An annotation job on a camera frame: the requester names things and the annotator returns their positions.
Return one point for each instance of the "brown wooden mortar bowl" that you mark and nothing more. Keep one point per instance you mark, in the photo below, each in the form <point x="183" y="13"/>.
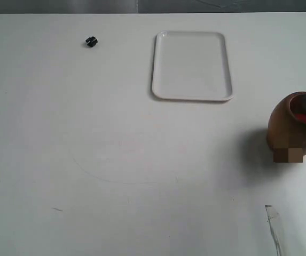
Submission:
<point x="286" y="136"/>

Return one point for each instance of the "white plastic tray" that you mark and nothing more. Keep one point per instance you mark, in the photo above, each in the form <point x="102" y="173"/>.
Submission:
<point x="191" y="66"/>

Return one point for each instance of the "small black plastic clip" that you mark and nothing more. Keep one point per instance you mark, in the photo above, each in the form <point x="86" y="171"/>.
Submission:
<point x="91" y="41"/>

